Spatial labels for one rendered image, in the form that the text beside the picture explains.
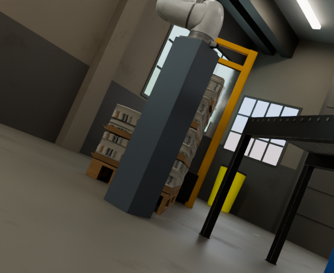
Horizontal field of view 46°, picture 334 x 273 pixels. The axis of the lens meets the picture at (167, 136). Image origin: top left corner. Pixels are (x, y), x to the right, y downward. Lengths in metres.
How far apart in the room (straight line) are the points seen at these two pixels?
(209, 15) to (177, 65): 0.34
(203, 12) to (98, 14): 3.16
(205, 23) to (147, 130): 0.68
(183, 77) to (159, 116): 0.24
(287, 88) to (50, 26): 4.29
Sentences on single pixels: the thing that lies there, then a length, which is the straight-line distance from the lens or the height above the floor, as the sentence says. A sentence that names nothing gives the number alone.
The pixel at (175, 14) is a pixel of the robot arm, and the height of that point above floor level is 1.11.
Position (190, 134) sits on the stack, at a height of 0.55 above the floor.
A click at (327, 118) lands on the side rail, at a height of 0.78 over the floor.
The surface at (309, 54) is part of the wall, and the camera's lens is 7.54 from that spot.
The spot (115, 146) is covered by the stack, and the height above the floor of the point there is 0.29.
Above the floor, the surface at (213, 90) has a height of 0.95.
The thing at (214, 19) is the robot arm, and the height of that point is 1.15.
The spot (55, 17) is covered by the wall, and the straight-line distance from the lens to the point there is 4.98.
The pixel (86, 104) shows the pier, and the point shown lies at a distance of 5.16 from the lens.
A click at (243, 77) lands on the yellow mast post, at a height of 1.53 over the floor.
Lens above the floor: 0.30
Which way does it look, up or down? 4 degrees up
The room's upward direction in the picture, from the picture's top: 24 degrees clockwise
